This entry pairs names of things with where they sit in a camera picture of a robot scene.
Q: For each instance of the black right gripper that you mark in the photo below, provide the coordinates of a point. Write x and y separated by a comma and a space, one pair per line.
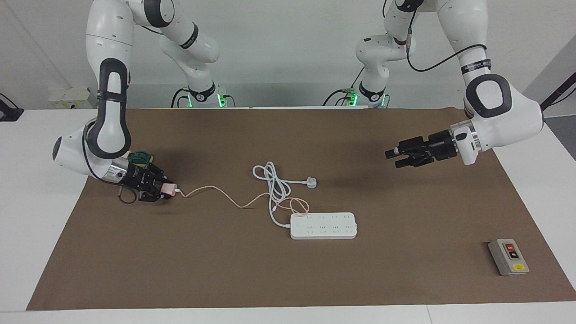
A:
139, 180

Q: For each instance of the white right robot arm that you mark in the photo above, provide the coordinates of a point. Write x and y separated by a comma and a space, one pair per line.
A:
110, 112

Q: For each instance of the black clamp mount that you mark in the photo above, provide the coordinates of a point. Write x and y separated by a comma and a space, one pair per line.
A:
558, 94
9, 114

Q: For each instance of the white power strip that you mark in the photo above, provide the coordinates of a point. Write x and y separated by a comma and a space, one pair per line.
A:
324, 226

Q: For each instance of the pink charger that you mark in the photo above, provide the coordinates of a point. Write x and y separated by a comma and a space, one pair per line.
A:
168, 189

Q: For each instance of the green knife switch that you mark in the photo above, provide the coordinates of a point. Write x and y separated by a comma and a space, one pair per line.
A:
140, 157

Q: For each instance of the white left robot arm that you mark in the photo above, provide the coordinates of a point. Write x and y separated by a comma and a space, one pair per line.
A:
504, 112

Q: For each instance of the white wall box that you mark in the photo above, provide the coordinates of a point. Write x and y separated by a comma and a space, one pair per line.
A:
67, 99

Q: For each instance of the grey on-off switch box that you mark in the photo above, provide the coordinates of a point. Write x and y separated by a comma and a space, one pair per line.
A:
508, 256

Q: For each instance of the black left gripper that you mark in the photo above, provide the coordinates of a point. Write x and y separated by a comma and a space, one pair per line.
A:
438, 145

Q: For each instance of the brown table mat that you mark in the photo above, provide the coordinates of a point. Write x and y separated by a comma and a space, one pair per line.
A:
270, 270

